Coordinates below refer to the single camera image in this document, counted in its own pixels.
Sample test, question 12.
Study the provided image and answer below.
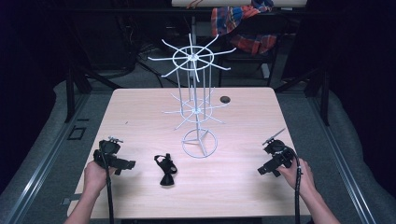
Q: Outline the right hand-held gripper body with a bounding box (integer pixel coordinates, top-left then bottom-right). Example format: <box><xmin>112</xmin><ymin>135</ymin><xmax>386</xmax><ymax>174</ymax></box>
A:
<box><xmin>262</xmin><ymin>128</ymin><xmax>296</xmax><ymax>171</ymax></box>

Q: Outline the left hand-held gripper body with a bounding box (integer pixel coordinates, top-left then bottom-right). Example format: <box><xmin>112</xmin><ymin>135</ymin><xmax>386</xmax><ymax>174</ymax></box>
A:
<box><xmin>92</xmin><ymin>135</ymin><xmax>125</xmax><ymax>171</ymax></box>

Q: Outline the black bow tie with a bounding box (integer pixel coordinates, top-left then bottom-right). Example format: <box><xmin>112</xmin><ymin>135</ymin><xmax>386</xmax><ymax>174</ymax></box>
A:
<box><xmin>153</xmin><ymin>152</ymin><xmax>178</xmax><ymax>188</ymax></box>

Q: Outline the white wire display rack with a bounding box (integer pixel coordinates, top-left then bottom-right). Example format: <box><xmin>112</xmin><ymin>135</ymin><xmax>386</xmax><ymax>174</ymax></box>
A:
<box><xmin>147</xmin><ymin>33</ymin><xmax>237</xmax><ymax>160</ymax></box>

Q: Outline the person's left hand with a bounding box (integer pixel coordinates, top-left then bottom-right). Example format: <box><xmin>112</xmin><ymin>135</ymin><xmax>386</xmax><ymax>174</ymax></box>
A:
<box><xmin>83</xmin><ymin>161</ymin><xmax>117</xmax><ymax>195</ymax></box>

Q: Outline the person's right hand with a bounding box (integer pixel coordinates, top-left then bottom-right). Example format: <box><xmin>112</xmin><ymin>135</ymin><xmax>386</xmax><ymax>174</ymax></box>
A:
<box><xmin>276</xmin><ymin>158</ymin><xmax>317</xmax><ymax>200</ymax></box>

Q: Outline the black stand leg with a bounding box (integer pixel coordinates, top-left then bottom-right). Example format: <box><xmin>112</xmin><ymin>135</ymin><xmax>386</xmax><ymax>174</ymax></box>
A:
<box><xmin>64</xmin><ymin>65</ymin><xmax>120</xmax><ymax>124</ymax></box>
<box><xmin>274</xmin><ymin>68</ymin><xmax>332</xmax><ymax>127</ymax></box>

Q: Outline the black chair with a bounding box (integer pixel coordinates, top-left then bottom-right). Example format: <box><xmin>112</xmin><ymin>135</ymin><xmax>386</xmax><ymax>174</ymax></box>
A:
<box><xmin>218</xmin><ymin>10</ymin><xmax>289</xmax><ymax>88</ymax></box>

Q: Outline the plaid cloth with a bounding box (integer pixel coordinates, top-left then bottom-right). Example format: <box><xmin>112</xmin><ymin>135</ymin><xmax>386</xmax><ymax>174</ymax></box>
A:
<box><xmin>210</xmin><ymin>0</ymin><xmax>278</xmax><ymax>56</ymax></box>

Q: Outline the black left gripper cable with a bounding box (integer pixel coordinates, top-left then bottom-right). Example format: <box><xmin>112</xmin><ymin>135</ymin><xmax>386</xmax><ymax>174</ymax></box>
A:
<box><xmin>101</xmin><ymin>150</ymin><xmax>116</xmax><ymax>224</ymax></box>

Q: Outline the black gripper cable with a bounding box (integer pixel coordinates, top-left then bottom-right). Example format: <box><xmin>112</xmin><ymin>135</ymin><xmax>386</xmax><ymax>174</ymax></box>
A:
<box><xmin>284</xmin><ymin>146</ymin><xmax>304</xmax><ymax>224</ymax></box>
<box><xmin>101</xmin><ymin>150</ymin><xmax>116</xmax><ymax>224</ymax></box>

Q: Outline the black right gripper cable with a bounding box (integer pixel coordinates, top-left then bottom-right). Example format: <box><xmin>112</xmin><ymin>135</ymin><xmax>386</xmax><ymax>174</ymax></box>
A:
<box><xmin>284</xmin><ymin>146</ymin><xmax>304</xmax><ymax>224</ymax></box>

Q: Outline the metal floor rail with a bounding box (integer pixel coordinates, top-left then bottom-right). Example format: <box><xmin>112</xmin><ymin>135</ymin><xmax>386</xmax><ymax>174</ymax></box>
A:
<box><xmin>3</xmin><ymin>92</ymin><xmax>92</xmax><ymax>224</ymax></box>
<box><xmin>306</xmin><ymin>92</ymin><xmax>378</xmax><ymax>224</ymax></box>

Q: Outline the black floor cable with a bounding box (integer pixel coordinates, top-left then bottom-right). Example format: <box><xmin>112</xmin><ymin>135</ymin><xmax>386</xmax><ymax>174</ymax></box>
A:
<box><xmin>134</xmin><ymin>57</ymin><xmax>188</xmax><ymax>88</ymax></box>

